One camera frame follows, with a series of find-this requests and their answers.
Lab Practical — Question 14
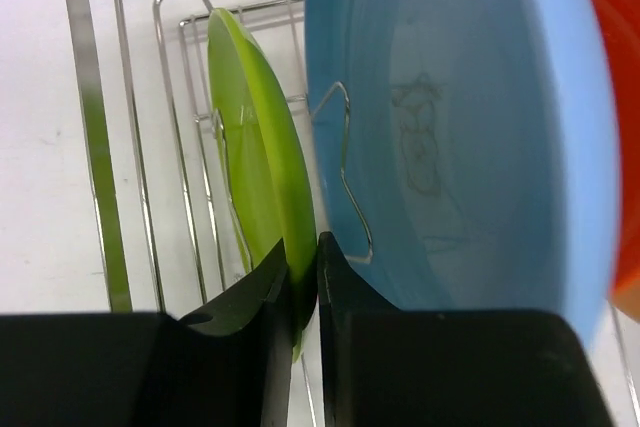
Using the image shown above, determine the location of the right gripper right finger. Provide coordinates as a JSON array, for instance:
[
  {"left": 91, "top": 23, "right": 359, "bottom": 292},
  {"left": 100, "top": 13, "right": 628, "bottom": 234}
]
[{"left": 316, "top": 232, "right": 613, "bottom": 426}]

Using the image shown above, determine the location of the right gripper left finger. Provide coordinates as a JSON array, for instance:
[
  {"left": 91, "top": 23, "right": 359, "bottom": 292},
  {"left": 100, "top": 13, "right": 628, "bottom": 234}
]
[{"left": 1, "top": 244, "right": 292, "bottom": 426}]

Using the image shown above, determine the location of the green plate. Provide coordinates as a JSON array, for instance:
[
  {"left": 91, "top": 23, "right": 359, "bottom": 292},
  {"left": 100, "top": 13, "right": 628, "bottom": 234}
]
[{"left": 207, "top": 8, "right": 317, "bottom": 358}]

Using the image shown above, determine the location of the blue plate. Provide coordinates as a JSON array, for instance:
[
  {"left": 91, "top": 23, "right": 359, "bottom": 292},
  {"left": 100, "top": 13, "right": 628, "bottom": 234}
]
[{"left": 305, "top": 0, "right": 620, "bottom": 345}]

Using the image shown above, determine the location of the tan beige plate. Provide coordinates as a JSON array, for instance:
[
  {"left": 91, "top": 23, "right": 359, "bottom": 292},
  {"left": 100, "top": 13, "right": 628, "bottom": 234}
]
[{"left": 609, "top": 278, "right": 640, "bottom": 323}]

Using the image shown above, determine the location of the orange plate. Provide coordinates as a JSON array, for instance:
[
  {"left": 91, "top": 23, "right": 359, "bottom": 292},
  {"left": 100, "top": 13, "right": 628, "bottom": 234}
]
[{"left": 592, "top": 0, "right": 639, "bottom": 296}]

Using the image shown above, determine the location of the metal wire dish rack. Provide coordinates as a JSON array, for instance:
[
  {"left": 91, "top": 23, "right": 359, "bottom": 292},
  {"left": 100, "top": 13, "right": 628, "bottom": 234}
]
[{"left": 57, "top": 0, "right": 640, "bottom": 427}]

